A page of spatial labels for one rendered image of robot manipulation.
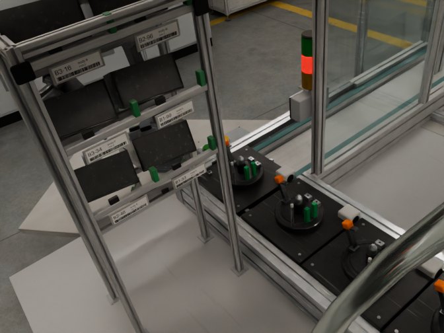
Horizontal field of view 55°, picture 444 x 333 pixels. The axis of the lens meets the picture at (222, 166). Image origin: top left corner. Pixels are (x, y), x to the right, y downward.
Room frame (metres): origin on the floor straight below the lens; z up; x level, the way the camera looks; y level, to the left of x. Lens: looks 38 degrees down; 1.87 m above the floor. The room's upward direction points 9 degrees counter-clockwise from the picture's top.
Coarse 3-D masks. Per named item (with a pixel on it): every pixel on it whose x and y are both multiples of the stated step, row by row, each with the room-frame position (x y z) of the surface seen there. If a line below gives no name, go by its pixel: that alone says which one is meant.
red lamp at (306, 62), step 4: (304, 56) 1.06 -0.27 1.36; (304, 60) 1.06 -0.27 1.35; (308, 60) 1.05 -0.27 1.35; (312, 60) 1.04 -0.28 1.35; (304, 64) 1.06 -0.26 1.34; (308, 64) 1.05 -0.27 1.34; (312, 64) 1.04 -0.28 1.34; (304, 68) 1.06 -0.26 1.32; (308, 68) 1.05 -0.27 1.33; (312, 68) 1.04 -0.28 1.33; (304, 72) 1.06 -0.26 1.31; (308, 72) 1.05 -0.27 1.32
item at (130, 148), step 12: (180, 120) 0.84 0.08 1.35; (156, 132) 0.79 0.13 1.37; (168, 132) 0.79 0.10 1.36; (180, 132) 0.80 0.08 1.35; (132, 144) 0.77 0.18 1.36; (144, 144) 0.77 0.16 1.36; (156, 144) 0.77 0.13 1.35; (168, 144) 0.78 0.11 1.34; (180, 144) 0.78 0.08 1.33; (192, 144) 0.79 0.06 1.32; (132, 156) 0.82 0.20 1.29; (144, 156) 0.75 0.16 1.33; (156, 156) 0.76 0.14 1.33; (168, 156) 0.77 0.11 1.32; (180, 156) 0.77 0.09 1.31; (144, 168) 0.74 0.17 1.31
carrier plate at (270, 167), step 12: (252, 156) 1.16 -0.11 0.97; (264, 156) 1.15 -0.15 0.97; (216, 168) 1.13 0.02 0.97; (264, 168) 1.09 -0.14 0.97; (276, 168) 1.08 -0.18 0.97; (204, 180) 1.08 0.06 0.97; (216, 180) 1.07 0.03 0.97; (264, 180) 1.03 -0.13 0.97; (216, 192) 1.01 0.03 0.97; (240, 192) 0.99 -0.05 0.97; (252, 192) 0.98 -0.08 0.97; (264, 192) 0.97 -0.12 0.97; (240, 204) 0.94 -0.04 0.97; (252, 204) 0.94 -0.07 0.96
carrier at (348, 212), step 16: (288, 192) 0.96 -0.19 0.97; (304, 192) 0.94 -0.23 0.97; (320, 192) 0.93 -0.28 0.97; (256, 208) 0.91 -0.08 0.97; (272, 208) 0.90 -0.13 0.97; (288, 208) 0.87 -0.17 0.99; (304, 208) 0.81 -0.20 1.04; (320, 208) 0.85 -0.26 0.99; (336, 208) 0.86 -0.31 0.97; (352, 208) 0.83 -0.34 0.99; (256, 224) 0.85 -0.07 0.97; (272, 224) 0.84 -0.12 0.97; (288, 224) 0.81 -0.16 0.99; (304, 224) 0.80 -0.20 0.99; (320, 224) 0.80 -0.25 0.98; (336, 224) 0.80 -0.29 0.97; (272, 240) 0.78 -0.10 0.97; (288, 240) 0.77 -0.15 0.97; (304, 240) 0.76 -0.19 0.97; (320, 240) 0.75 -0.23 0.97; (288, 256) 0.72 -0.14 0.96; (304, 256) 0.71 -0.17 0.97
